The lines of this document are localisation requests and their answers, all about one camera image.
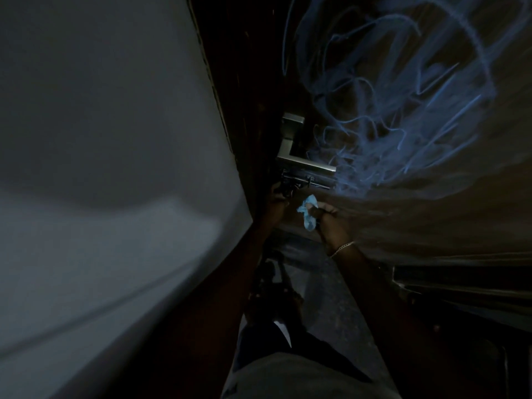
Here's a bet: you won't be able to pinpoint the person's left hand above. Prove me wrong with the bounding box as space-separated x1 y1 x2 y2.
264 183 294 222

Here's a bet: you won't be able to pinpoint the person's right hand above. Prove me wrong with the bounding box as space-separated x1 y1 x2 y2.
308 203 355 257

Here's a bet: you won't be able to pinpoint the light blue cleaning cloth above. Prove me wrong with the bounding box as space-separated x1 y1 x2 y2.
296 194 320 232

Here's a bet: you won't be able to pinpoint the person's left forearm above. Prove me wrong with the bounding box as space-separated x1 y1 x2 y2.
109 216 287 399

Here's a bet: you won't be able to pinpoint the person's right forearm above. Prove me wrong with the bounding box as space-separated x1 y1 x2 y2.
330 244 512 399

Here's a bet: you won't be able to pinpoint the person's dark sandal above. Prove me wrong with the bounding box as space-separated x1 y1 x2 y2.
248 250 306 329

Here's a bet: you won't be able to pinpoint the person's leg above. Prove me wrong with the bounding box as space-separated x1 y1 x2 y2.
238 287 375 385

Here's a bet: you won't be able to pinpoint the brown door with blue scribbles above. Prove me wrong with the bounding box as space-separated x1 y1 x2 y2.
266 0 532 268

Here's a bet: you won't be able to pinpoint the person's grey shorts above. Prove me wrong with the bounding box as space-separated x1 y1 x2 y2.
219 352 401 399

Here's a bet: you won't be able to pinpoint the gold chain bracelet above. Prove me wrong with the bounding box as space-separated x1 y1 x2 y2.
329 241 355 259

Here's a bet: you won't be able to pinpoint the silver lever door handle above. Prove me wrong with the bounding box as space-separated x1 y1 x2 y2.
276 113 337 173

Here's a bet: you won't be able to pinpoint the dark wooden door frame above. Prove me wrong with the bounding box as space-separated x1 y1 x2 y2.
186 0 300 229

